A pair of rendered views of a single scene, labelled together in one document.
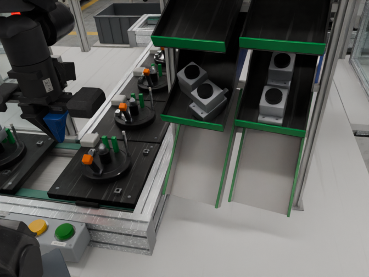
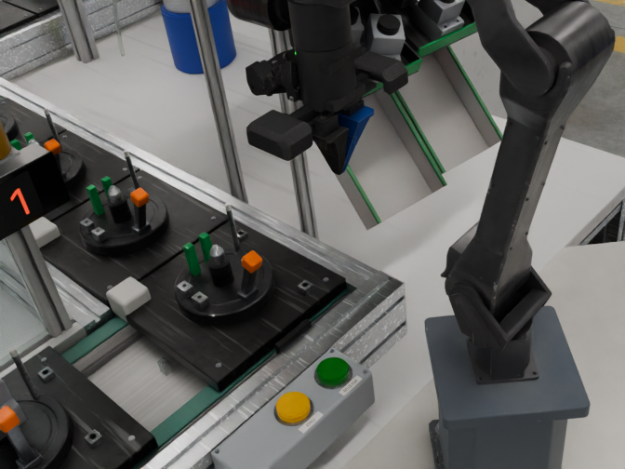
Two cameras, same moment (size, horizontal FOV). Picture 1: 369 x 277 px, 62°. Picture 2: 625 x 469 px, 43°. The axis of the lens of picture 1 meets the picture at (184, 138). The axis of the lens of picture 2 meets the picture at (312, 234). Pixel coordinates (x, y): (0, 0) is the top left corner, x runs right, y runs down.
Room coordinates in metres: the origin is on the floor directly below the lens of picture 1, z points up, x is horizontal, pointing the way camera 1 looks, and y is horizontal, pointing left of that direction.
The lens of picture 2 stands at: (0.07, 0.82, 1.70)
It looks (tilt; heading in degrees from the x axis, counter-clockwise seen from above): 38 degrees down; 305
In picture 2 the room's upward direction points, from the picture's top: 9 degrees counter-clockwise
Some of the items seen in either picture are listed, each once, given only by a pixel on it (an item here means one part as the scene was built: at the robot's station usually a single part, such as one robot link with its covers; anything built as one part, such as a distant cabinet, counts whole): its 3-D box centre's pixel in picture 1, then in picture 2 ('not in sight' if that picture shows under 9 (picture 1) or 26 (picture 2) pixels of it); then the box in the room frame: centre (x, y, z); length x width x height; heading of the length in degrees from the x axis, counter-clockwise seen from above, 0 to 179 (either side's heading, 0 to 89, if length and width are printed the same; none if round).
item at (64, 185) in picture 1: (104, 154); (219, 267); (0.66, 0.22, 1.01); 0.24 x 0.24 x 0.13; 76
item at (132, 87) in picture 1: (154, 75); (38, 158); (1.13, 0.10, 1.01); 0.24 x 0.24 x 0.13; 76
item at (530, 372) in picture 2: not in sight; (501, 337); (0.24, 0.27, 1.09); 0.07 x 0.07 x 0.06; 31
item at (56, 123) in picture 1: (64, 126); (346, 138); (0.44, 0.20, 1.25); 0.06 x 0.04 x 0.07; 166
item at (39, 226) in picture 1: (37, 228); (293, 408); (0.46, 0.36, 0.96); 0.04 x 0.04 x 0.02
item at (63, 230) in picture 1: (65, 232); (333, 373); (0.45, 0.29, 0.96); 0.04 x 0.04 x 0.02
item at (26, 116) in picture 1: (45, 125); (323, 153); (0.45, 0.24, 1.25); 0.06 x 0.04 x 0.07; 166
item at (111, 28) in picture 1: (138, 22); not in sight; (2.79, 0.33, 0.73); 0.62 x 0.42 x 0.23; 76
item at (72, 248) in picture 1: (42, 236); (297, 425); (0.46, 0.36, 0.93); 0.21 x 0.07 x 0.06; 76
